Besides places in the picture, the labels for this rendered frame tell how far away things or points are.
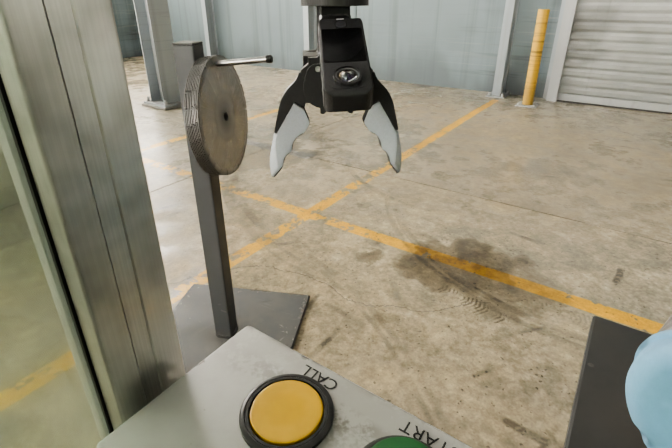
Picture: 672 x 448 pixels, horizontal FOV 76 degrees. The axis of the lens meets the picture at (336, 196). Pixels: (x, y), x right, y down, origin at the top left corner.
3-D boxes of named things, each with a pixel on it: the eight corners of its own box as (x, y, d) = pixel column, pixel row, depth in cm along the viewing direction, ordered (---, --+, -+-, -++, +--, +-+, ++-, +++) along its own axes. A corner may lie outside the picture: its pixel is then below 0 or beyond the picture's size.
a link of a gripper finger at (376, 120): (408, 146, 56) (369, 88, 52) (420, 161, 50) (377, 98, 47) (388, 160, 56) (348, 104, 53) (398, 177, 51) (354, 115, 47)
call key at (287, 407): (236, 442, 24) (233, 416, 23) (284, 392, 27) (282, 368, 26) (292, 484, 22) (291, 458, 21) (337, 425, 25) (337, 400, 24)
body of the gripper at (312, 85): (362, 98, 54) (364, -7, 49) (372, 114, 47) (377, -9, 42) (301, 99, 54) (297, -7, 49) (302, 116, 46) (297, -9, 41)
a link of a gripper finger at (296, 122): (276, 163, 55) (317, 104, 53) (274, 181, 50) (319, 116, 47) (255, 150, 54) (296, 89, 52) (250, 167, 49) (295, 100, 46)
